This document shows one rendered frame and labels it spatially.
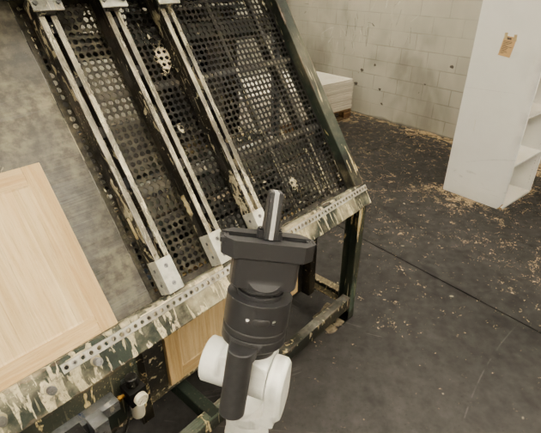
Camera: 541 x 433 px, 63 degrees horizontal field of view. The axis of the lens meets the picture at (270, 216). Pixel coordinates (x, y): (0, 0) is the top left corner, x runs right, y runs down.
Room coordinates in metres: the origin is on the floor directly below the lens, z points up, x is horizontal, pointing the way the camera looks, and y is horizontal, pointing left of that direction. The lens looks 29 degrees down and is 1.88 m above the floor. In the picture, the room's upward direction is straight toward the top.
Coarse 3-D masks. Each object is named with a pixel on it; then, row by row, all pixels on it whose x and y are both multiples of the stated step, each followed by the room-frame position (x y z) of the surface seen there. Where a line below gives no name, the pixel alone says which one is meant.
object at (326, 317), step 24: (360, 216) 2.05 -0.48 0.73; (360, 240) 2.08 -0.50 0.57; (192, 264) 1.51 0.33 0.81; (312, 264) 2.05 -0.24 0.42; (312, 288) 2.06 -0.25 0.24; (336, 288) 2.14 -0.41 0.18; (336, 312) 1.94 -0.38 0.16; (312, 336) 1.77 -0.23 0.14; (144, 360) 1.30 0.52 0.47; (168, 384) 1.36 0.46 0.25; (192, 432) 1.17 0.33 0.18
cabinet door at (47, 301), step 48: (0, 192) 1.15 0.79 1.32; (48, 192) 1.23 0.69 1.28; (0, 240) 1.07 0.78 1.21; (48, 240) 1.13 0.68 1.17; (0, 288) 0.98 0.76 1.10; (48, 288) 1.04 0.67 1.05; (96, 288) 1.11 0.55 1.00; (0, 336) 0.90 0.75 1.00; (48, 336) 0.95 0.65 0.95; (0, 384) 0.82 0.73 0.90
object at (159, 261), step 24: (48, 0) 1.56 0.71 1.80; (48, 24) 1.55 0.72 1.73; (48, 48) 1.52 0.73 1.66; (72, 72) 1.52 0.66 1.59; (72, 96) 1.46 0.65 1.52; (96, 120) 1.45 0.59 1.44; (96, 144) 1.39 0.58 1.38; (120, 168) 1.38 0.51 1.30; (120, 192) 1.32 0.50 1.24; (144, 216) 1.31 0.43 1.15; (144, 240) 1.25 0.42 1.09; (168, 264) 1.24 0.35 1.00; (168, 288) 1.18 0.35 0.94
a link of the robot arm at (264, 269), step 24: (240, 240) 0.46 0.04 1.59; (264, 240) 0.47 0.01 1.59; (288, 240) 0.49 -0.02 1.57; (312, 240) 0.50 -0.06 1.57; (240, 264) 0.45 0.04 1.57; (264, 264) 0.45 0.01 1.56; (288, 264) 0.45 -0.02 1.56; (240, 288) 0.46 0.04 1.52; (264, 288) 0.44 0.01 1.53; (288, 288) 0.45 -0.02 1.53; (240, 312) 0.42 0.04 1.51; (264, 312) 0.42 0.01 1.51; (288, 312) 0.44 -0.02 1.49; (264, 336) 0.41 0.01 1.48
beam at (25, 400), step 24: (336, 216) 1.86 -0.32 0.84; (216, 288) 1.30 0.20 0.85; (144, 312) 1.11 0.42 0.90; (168, 312) 1.15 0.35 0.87; (192, 312) 1.19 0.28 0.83; (96, 336) 1.01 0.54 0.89; (144, 336) 1.06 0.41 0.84; (120, 360) 0.97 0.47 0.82; (24, 384) 0.82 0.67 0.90; (72, 384) 0.87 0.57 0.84; (0, 408) 0.76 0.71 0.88; (24, 408) 0.78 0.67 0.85; (48, 408) 0.80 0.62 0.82; (0, 432) 0.72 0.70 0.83
